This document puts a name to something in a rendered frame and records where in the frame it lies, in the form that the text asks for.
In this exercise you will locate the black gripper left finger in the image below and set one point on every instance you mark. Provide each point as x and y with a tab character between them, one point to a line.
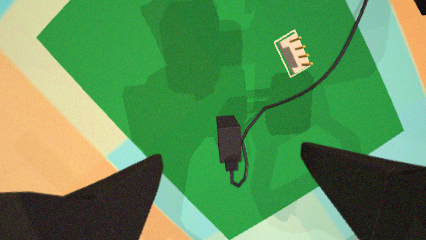
113	208

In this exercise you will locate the green circuit board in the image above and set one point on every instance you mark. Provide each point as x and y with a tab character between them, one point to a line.
162	70

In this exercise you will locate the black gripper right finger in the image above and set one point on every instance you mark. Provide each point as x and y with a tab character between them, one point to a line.
379	199

